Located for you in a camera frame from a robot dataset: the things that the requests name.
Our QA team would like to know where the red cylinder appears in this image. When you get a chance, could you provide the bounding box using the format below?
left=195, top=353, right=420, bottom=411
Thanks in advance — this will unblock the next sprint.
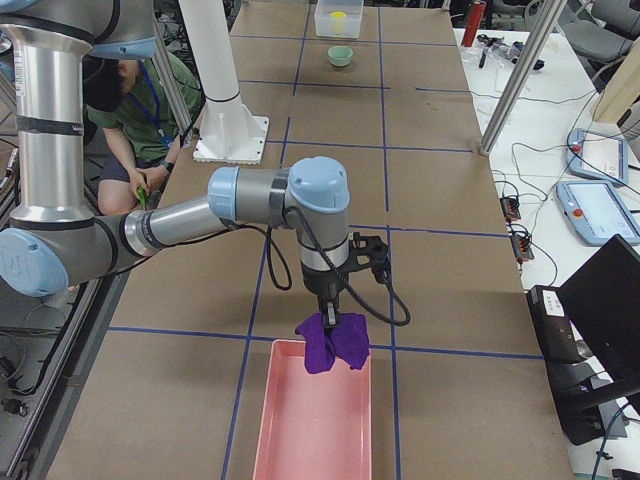
left=461, top=0, right=487, bottom=48

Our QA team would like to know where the pink plastic bin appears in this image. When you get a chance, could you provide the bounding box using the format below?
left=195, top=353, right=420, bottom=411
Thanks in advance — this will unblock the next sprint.
left=253, top=339, right=373, bottom=479

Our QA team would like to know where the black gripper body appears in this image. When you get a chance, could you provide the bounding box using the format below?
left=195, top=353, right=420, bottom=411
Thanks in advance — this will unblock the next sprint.
left=301, top=232, right=391, bottom=303

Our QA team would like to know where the black power box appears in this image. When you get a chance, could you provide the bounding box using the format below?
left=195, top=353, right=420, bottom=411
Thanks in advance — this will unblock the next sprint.
left=526, top=285, right=587, bottom=364

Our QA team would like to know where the clear plastic bin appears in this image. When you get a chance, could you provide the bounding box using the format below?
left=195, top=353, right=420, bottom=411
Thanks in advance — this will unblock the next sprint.
left=314, top=0, right=364, bottom=39

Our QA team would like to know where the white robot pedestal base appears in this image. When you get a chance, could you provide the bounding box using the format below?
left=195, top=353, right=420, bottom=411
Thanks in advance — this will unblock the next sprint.
left=177, top=0, right=270, bottom=165

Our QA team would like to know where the far teach pendant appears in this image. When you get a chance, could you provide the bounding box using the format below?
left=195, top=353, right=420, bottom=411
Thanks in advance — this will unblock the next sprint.
left=566, top=128, right=629, bottom=186

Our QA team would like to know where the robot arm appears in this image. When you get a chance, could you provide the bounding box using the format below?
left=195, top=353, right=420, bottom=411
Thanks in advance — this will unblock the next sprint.
left=1, top=1, right=391, bottom=327

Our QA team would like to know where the black monitor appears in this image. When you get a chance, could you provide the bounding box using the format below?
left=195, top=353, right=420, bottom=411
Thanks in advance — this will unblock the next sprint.
left=557, top=235, right=639, bottom=380

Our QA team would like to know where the seated person green shirt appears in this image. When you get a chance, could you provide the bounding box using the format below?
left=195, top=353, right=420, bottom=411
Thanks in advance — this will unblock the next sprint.
left=82, top=55, right=181, bottom=216

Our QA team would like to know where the teach pendant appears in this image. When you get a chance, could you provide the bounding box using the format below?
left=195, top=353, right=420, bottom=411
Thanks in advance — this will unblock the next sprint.
left=556, top=180, right=639, bottom=246
left=566, top=128, right=629, bottom=186

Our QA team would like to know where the light green bowl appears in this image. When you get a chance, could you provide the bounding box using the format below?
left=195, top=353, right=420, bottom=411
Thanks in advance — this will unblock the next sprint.
left=327, top=45, right=354, bottom=68

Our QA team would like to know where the aluminium frame post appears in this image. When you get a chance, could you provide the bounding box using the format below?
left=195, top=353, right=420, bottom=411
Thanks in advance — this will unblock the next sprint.
left=479, top=0, right=567, bottom=156

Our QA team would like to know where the near teach pendant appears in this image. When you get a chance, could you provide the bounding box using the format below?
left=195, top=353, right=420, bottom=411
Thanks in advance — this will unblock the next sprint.
left=556, top=180, right=639, bottom=246

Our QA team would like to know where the yellow plastic cup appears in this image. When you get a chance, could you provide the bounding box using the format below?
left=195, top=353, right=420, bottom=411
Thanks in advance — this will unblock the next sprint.
left=330, top=11, right=346, bottom=36

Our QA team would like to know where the purple cloth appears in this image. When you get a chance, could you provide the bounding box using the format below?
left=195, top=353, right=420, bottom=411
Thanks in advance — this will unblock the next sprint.
left=295, top=313, right=370, bottom=374

